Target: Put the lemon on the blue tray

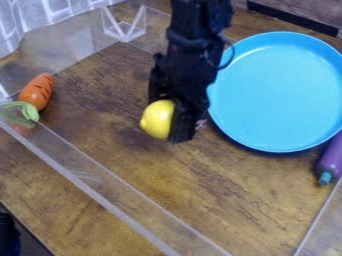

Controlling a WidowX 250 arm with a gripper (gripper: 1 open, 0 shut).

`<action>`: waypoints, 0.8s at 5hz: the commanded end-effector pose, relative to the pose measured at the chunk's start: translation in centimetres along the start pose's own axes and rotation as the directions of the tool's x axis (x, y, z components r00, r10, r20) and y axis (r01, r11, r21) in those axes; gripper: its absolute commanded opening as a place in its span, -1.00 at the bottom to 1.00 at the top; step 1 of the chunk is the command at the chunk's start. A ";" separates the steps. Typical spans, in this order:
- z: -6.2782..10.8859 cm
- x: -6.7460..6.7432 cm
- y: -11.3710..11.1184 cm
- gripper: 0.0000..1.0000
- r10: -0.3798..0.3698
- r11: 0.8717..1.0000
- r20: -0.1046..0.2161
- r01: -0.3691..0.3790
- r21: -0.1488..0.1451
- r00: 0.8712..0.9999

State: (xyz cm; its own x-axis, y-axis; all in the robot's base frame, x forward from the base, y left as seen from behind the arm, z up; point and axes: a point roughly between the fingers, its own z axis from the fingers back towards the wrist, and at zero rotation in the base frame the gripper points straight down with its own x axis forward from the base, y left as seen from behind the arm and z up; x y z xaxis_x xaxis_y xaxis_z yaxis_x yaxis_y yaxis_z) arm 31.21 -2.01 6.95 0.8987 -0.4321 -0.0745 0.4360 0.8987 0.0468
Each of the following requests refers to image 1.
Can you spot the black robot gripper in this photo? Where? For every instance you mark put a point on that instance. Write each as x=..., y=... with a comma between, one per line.
x=182, y=74

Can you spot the orange toy carrot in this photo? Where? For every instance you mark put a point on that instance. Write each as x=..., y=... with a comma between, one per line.
x=33, y=96

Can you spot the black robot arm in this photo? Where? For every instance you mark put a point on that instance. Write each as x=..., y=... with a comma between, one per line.
x=198, y=18

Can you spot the dark wooden board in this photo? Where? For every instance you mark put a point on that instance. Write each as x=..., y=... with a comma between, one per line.
x=319, y=15

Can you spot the clear acrylic barrier wall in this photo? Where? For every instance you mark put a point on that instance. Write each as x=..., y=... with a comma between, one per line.
x=99, y=190

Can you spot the grey patterned curtain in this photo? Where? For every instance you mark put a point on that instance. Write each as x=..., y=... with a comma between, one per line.
x=25, y=15

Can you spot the purple toy eggplant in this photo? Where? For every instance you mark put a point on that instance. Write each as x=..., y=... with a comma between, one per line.
x=330, y=163

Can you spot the yellow toy lemon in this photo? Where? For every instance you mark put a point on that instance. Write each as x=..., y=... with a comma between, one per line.
x=155, y=122

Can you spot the round blue plastic tray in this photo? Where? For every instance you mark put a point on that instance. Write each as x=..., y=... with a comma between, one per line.
x=275, y=100

